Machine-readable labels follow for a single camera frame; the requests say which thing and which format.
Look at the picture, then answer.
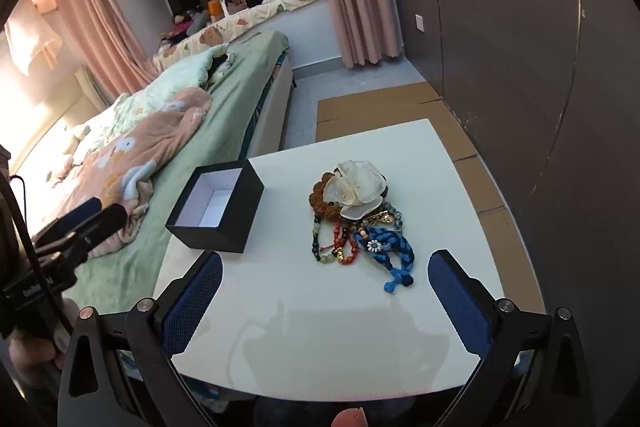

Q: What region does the gold metal ornament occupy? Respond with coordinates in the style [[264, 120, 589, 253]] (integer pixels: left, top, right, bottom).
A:
[[360, 209, 393, 226]]

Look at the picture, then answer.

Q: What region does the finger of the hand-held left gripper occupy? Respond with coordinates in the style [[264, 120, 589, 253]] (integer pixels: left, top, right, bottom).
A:
[[37, 203, 129, 260], [32, 197, 104, 249]]

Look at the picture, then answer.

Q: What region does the blue braided bracelet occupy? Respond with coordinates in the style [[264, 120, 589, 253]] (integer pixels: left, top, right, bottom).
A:
[[354, 227, 416, 294]]

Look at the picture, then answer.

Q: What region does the person's left hand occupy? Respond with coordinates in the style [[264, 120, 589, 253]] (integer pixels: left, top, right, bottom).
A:
[[7, 297, 81, 389]]

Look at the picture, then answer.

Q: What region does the black jewelry box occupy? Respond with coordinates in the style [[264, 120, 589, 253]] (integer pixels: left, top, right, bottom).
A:
[[165, 159, 265, 254]]

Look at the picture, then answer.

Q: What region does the grey green bead bracelet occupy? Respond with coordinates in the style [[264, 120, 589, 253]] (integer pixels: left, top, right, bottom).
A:
[[382, 202, 406, 233]]

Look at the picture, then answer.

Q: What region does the pink printed blanket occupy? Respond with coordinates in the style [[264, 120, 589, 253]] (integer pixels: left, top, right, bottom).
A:
[[50, 87, 213, 258]]

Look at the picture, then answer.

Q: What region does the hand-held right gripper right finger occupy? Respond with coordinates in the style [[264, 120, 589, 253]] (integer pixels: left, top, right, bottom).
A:
[[427, 249, 598, 427]]

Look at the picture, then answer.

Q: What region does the white flower hair clip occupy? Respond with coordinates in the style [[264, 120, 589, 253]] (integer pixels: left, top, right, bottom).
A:
[[322, 159, 390, 221]]

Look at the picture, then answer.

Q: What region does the black cable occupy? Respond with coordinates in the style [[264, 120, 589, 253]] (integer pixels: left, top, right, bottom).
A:
[[0, 176, 73, 338]]

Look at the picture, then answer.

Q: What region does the beige headboard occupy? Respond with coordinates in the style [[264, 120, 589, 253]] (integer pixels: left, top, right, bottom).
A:
[[75, 66, 112, 108]]

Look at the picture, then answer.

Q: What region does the person's right hand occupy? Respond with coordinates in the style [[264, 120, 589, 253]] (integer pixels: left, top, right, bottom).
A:
[[332, 408, 369, 427]]

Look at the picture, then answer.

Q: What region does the light green quilt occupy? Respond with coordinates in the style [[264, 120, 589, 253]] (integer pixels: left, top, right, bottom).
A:
[[75, 44, 236, 158]]

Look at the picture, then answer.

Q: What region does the pile of plush toys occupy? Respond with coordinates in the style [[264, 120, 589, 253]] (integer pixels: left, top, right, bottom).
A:
[[160, 9, 211, 44]]

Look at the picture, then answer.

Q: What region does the green bed sheet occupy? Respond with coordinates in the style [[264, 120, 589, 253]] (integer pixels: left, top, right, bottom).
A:
[[65, 29, 291, 315]]

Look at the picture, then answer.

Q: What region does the pink plush toy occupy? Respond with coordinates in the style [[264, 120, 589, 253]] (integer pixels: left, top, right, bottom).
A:
[[50, 122, 94, 180]]

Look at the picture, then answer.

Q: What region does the green and black bead bracelet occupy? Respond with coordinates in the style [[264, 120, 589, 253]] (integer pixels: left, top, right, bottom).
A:
[[311, 214, 334, 264]]

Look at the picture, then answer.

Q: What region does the beige bed base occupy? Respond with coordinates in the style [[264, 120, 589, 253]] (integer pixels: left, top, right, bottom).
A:
[[245, 57, 297, 158]]

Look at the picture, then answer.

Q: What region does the floral window seat mattress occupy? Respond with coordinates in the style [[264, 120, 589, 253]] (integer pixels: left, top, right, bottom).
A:
[[152, 0, 331, 72]]

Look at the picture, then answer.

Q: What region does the hanging white cloth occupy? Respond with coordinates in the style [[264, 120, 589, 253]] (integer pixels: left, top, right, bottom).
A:
[[5, 0, 63, 76]]

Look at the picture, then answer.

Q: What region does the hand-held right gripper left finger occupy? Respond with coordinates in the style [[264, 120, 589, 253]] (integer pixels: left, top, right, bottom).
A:
[[57, 251, 224, 427]]

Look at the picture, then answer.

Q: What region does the brown seed bead bracelet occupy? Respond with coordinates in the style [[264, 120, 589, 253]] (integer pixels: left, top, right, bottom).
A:
[[307, 177, 346, 223]]

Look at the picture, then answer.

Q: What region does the brown cardboard sheet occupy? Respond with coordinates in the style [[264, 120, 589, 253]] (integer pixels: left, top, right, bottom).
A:
[[315, 81, 506, 214]]

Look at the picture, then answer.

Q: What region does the red bead bracelet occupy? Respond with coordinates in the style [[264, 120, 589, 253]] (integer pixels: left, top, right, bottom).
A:
[[327, 219, 361, 266]]

